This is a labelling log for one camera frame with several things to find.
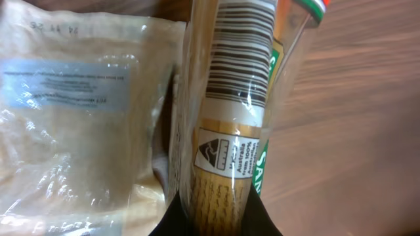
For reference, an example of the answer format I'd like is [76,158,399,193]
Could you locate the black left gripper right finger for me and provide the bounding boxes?
[241,186,283,236]

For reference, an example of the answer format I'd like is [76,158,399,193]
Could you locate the beige vacuum food pouch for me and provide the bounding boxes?
[1,1,186,235]

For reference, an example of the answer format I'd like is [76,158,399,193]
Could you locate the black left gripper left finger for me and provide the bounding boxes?
[149,192,192,236]

